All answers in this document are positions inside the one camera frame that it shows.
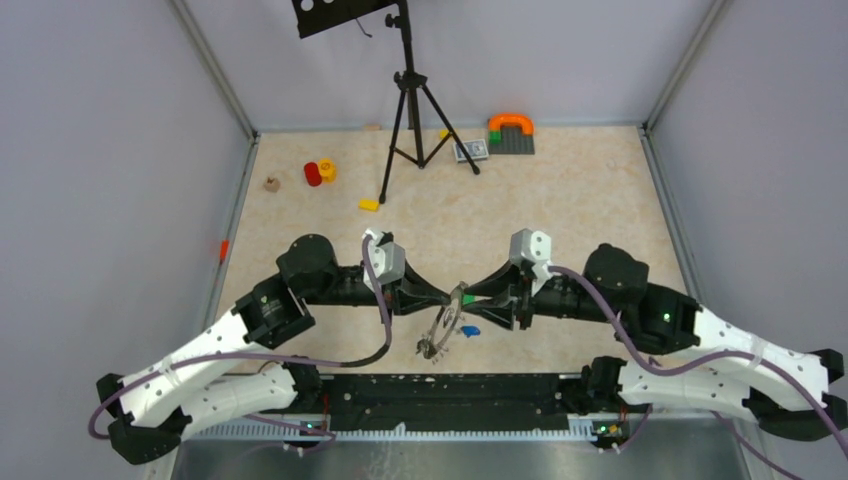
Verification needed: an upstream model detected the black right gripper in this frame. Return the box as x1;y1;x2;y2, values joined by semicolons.
461;258;619;331

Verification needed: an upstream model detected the blue plastic key tag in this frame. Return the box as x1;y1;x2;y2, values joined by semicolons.
460;325;481;338

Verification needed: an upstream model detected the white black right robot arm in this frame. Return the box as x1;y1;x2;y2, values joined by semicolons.
467;243;847;442

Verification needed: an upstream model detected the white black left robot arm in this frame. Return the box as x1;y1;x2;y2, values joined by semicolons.
96;230;450;465

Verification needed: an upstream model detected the yellow lego brick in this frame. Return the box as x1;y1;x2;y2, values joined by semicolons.
358;199;380;212

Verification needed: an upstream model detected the blue playing card box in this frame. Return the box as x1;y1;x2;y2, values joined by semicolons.
453;139;490;163

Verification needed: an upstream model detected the yellow plastic cylinder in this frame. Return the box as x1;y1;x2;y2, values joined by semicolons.
318;158;337;183

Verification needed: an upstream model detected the grey lego baseplate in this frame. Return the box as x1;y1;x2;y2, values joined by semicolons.
488;127;535;155

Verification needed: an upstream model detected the red plastic cylinder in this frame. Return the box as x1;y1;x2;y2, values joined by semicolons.
303;162;323;187

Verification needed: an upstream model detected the orange plastic arch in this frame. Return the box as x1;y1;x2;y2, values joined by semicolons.
488;113;535;135

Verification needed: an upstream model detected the small wooden block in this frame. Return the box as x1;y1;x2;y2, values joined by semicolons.
263;176;281;193

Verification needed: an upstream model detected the black tripod stand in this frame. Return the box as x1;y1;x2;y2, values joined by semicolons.
378;1;481;205

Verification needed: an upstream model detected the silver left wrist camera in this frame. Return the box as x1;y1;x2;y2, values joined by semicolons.
362;228;406;292

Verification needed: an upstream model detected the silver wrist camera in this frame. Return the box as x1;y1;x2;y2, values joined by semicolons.
509;228;552;282
362;228;406;292

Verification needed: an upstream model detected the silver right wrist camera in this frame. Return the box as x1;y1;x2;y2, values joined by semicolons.
509;228;552;282

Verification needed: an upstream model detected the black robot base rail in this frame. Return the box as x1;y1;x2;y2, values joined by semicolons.
275;357;649;441

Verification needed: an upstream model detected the black perforated mount plate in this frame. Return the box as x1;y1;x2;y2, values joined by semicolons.
291;0;396;39

